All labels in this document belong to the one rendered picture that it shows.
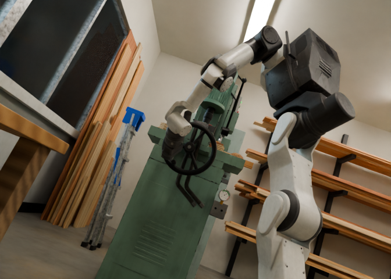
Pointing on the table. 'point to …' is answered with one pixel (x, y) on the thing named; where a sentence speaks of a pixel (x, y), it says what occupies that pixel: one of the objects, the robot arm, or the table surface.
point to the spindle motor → (219, 98)
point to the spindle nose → (208, 114)
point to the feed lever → (233, 111)
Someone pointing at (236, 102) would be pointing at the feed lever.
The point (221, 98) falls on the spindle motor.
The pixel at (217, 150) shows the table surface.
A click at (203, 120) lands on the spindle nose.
